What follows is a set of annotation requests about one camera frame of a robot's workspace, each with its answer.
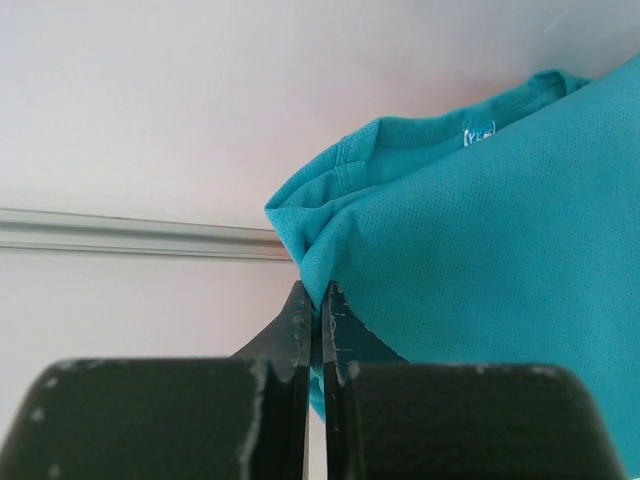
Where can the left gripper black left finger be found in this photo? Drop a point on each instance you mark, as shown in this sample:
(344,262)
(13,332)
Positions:
(240,417)

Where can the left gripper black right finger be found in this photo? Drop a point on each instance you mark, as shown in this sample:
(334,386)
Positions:
(389,419)

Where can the aluminium corner post left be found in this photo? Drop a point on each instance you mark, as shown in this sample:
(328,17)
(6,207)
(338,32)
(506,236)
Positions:
(52,231)

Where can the teal t shirt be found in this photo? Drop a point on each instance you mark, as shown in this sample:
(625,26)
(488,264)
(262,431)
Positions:
(502,232)

